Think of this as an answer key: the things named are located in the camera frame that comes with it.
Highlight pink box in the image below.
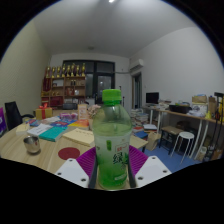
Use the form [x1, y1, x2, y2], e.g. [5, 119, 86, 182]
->
[59, 112, 78, 121]

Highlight small wooden table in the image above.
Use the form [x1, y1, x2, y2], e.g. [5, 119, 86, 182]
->
[129, 134, 149, 151]

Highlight flat round red coaster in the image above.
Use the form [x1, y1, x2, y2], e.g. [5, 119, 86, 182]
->
[57, 146, 81, 161]

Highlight purple sign board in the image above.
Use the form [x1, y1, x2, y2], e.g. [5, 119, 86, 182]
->
[0, 107, 8, 134]

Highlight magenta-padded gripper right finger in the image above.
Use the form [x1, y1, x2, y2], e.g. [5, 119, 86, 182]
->
[128, 145, 173, 189]

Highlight colourful magazine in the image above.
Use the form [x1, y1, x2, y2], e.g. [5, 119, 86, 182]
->
[49, 120, 69, 129]

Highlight black metal frame stand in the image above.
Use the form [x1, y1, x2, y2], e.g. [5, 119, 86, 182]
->
[203, 91, 224, 163]

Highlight cardboard box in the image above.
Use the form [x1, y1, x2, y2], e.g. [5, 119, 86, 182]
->
[191, 94, 208, 104]

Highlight orange carton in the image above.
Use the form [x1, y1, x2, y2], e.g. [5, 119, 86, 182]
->
[77, 103, 89, 121]

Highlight black case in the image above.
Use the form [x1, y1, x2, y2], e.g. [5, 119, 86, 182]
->
[168, 104, 193, 115]

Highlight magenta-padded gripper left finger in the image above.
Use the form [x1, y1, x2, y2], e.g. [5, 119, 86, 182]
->
[54, 147, 98, 190]

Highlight green drink bottle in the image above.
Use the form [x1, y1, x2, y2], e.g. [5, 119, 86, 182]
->
[91, 88, 133, 191]

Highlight yellow gift box, red ribbon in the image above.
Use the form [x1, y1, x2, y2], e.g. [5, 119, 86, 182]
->
[34, 103, 54, 121]

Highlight potted pink flowers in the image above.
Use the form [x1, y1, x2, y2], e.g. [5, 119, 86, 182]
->
[87, 104, 102, 131]

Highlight wooden shelf unit with trophies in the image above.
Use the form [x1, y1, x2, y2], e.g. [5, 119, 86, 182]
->
[40, 63, 87, 109]

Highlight teal book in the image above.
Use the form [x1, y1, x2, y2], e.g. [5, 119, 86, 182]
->
[38, 126, 68, 143]

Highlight cream notebook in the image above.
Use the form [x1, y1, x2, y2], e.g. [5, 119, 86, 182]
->
[15, 123, 32, 135]

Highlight yellow book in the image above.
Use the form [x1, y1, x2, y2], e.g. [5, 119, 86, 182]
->
[68, 119, 90, 131]

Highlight long wooden wall desk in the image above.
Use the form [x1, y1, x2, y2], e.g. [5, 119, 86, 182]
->
[141, 104, 224, 161]

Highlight brown wooden stool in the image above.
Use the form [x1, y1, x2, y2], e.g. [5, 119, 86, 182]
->
[158, 125, 184, 155]

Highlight black computer monitor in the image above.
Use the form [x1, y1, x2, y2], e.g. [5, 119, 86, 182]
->
[145, 92, 160, 105]

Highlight white round stool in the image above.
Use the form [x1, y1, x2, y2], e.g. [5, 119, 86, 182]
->
[171, 131, 195, 164]

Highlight pile of books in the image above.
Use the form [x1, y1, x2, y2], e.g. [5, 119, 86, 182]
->
[130, 108, 149, 134]

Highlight white booklet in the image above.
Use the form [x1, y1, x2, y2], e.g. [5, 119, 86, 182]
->
[26, 123, 54, 137]

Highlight white air conditioner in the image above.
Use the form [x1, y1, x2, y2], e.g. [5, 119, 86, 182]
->
[129, 58, 145, 74]

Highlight black framed glass door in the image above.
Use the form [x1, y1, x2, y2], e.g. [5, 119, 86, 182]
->
[62, 59, 116, 104]

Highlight black office chair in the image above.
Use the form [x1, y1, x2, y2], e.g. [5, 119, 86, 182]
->
[4, 101, 34, 132]

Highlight beige book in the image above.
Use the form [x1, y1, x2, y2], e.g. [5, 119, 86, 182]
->
[62, 128, 96, 148]

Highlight small steel cup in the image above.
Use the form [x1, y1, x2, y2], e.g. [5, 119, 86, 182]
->
[22, 135, 42, 155]

